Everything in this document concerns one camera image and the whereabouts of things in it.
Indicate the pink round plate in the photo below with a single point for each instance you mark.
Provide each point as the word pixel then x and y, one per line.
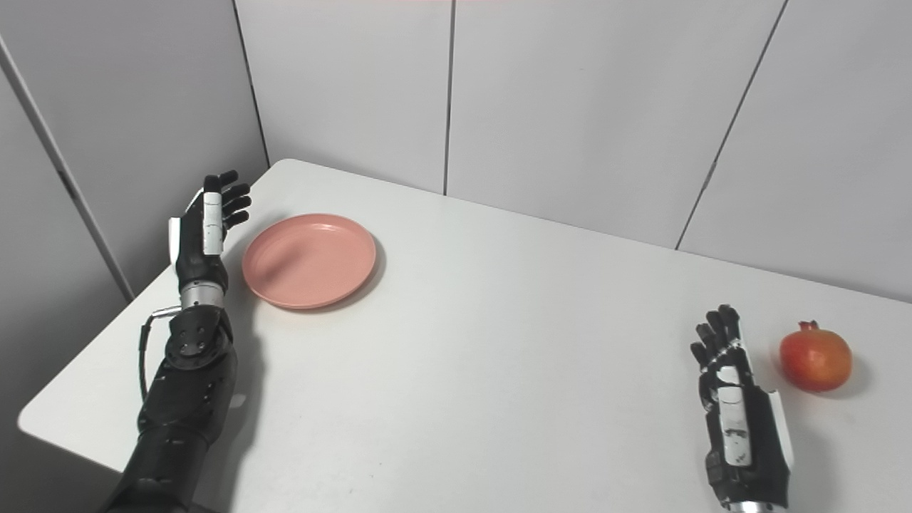
pixel 308 261

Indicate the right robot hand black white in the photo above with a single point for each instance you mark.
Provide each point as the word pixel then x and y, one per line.
pixel 741 420

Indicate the red pomegranate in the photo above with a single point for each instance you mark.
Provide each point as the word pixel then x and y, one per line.
pixel 815 358

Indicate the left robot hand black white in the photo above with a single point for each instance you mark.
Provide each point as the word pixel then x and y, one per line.
pixel 203 235

